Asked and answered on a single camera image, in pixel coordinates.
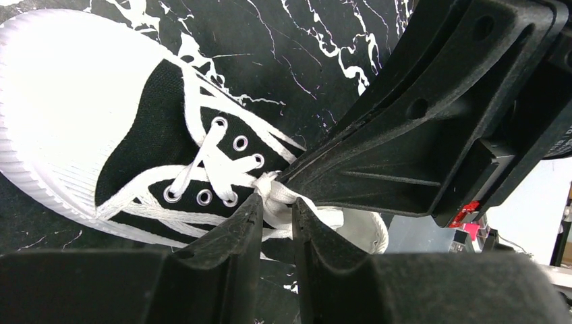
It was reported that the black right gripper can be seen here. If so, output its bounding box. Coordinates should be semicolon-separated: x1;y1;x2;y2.
279;1;571;227

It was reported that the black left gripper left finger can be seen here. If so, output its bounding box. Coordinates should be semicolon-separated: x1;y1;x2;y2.
1;194;263;323

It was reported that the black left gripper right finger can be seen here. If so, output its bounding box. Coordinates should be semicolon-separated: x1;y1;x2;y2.
292;199;571;323

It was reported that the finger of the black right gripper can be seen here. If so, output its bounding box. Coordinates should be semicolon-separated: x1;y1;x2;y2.
331;0;461;138

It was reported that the white shoelace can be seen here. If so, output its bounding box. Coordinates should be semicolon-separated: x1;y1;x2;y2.
163;116;345;242

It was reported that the black and white sneaker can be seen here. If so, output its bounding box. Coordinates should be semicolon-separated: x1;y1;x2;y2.
1;9;369;247

